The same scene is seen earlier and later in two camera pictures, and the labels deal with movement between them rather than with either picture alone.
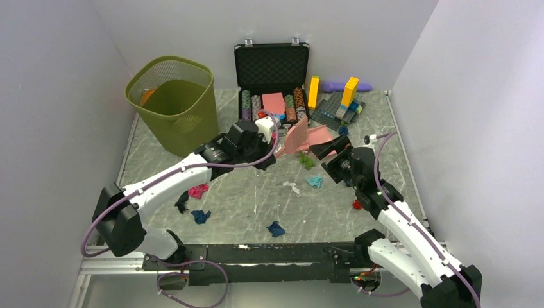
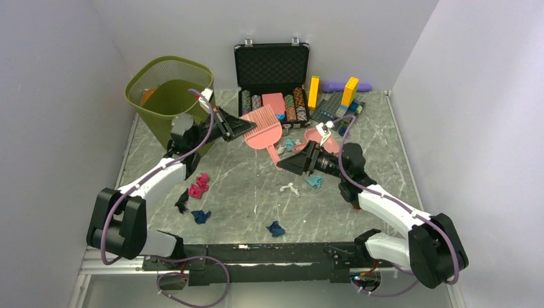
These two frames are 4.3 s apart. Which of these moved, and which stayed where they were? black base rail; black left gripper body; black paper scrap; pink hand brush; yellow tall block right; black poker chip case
Moved: pink hand brush; black left gripper body
Stayed: black base rail; yellow tall block right; black poker chip case; black paper scrap
